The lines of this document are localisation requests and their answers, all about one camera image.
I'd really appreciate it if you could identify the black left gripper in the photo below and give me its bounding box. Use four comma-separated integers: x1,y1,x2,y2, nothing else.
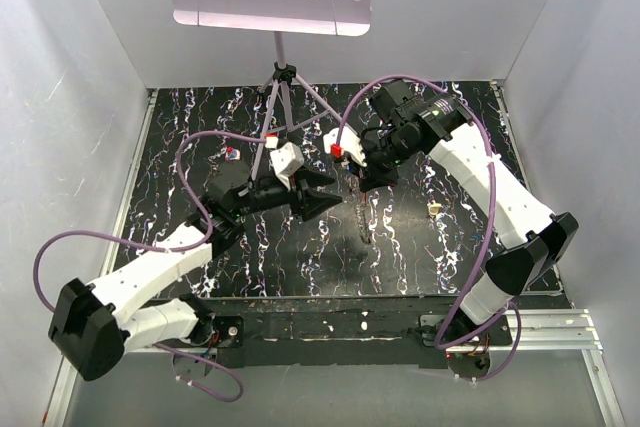
233,164,342,219

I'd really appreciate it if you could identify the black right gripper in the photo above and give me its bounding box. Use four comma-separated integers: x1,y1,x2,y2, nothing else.
346,130,419,193

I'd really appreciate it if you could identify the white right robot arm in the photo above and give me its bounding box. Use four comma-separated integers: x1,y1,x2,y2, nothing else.
358,79,579,345

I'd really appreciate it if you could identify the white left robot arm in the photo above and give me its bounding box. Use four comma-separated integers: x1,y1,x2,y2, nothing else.
48,162,342,381

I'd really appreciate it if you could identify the cream key tag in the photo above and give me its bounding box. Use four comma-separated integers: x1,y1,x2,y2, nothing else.
428,202,442,217

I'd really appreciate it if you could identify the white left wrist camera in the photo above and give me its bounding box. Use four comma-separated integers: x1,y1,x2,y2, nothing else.
265,133,304,191

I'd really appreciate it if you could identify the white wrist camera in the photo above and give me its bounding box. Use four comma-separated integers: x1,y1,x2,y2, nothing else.
323,126,367,167
265,133,304,191

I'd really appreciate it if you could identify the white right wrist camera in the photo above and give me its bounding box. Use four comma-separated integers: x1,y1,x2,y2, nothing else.
323,126,367,167

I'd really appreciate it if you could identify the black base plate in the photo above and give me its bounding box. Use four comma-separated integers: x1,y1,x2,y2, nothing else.
199,295,516,371

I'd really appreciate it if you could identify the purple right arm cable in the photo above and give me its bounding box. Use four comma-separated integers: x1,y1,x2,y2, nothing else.
335,74,524,382

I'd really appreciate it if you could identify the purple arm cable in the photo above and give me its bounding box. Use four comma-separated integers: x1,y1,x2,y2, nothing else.
335,74,524,382
32,130,276,402

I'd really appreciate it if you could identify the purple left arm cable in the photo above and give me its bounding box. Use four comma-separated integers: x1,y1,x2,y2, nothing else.
32,130,276,402

